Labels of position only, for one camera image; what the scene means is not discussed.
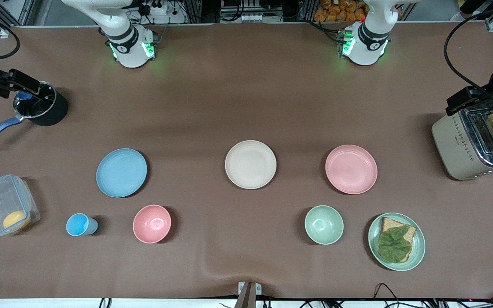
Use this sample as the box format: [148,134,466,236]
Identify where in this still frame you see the blue plate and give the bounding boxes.
[96,148,148,198]

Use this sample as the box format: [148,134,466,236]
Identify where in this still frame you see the pink plate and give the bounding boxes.
[325,145,378,195]

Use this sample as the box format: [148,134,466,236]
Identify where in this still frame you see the glass pot lid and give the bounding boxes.
[13,82,57,119]

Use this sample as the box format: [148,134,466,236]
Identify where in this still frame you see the beige and chrome toaster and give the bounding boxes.
[431,105,493,181]

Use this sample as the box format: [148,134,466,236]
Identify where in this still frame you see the yellow food piece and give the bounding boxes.
[3,210,31,231]

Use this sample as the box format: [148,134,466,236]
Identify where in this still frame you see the brown bread slice with lettuce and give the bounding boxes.
[378,217,417,263]

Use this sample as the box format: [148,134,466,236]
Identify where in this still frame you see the blue cup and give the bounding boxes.
[66,213,98,237]

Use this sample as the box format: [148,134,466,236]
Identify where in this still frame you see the green plate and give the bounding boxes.
[368,213,426,272]

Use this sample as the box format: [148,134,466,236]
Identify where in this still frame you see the orange snack bags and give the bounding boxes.
[314,0,369,23]

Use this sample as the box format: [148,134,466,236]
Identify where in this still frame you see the green lettuce leaf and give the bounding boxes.
[378,225,412,263]

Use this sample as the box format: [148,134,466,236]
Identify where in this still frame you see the green bowl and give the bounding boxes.
[305,205,344,245]

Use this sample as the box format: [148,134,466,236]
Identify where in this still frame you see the pink bowl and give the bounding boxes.
[133,204,172,244]

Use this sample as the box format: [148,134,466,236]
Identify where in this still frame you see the brown table cover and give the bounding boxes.
[0,22,493,300]

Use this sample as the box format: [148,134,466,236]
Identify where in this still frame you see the beige plate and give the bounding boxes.
[225,140,277,190]

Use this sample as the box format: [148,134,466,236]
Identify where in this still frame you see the black pot with blue handle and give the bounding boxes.
[0,81,68,147]

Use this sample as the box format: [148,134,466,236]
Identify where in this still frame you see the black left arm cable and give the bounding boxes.
[443,4,493,97]

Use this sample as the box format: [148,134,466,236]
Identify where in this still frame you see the black looped floor cable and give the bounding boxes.
[373,283,402,308]

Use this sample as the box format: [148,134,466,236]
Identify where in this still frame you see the grey metal camera bracket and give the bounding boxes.
[235,281,262,308]

